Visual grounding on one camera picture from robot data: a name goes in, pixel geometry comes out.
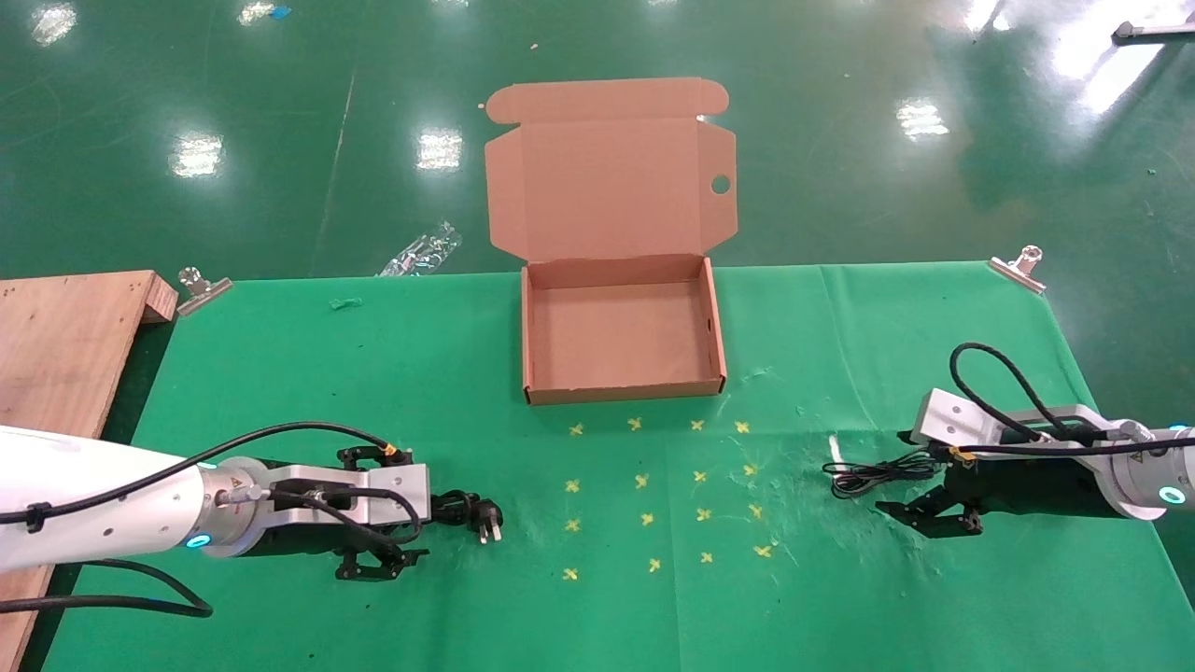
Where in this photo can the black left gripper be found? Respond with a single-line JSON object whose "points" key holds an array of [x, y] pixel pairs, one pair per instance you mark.
{"points": [[308, 538]]}

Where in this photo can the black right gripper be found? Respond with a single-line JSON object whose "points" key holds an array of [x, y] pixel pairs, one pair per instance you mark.
{"points": [[1027, 485]]}

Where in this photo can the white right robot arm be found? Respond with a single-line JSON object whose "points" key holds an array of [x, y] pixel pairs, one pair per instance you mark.
{"points": [[1148, 476]]}

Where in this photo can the open brown cardboard box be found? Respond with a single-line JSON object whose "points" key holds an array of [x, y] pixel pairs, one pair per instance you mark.
{"points": [[607, 187]]}

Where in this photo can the small white paper scrap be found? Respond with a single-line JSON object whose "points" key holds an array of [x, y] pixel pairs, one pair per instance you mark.
{"points": [[836, 453]]}

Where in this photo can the green tablecloth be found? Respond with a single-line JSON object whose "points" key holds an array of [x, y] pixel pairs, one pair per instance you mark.
{"points": [[467, 373]]}

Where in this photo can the silver metal binder clip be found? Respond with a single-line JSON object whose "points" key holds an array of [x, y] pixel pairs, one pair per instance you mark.
{"points": [[201, 291], [1018, 269]]}

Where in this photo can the clear plastic wrapper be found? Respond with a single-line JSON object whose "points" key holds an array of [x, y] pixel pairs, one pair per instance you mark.
{"points": [[420, 250]]}

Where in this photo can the brown wooden board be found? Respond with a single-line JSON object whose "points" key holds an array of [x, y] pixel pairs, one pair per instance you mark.
{"points": [[65, 345]]}

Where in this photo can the grey table foot bar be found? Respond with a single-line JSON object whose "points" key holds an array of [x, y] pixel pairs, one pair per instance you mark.
{"points": [[1153, 31]]}

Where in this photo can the small blue scrap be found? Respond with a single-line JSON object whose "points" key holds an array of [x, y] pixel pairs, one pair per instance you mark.
{"points": [[279, 11]]}

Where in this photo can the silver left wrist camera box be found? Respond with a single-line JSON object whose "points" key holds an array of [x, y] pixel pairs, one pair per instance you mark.
{"points": [[383, 490]]}

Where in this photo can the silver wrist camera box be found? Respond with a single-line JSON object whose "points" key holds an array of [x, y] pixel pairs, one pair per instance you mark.
{"points": [[383, 490], [962, 415]]}

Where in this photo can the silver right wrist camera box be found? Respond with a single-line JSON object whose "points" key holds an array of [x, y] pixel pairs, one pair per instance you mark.
{"points": [[962, 415]]}

